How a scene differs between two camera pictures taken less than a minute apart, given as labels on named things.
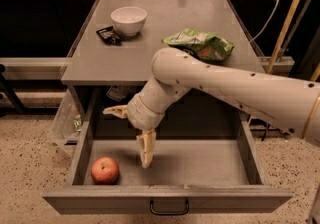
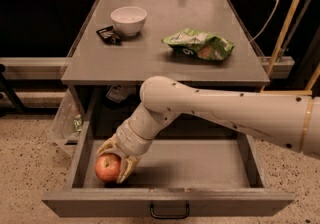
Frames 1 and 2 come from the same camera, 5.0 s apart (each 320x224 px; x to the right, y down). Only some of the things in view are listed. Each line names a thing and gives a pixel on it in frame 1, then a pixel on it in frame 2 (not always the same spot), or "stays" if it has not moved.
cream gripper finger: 147,143 to 127,164
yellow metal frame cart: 287,25 stays
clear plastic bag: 67,123 stays
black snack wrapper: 109,36 stays
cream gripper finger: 118,111 to 109,146
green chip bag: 200,45 stays
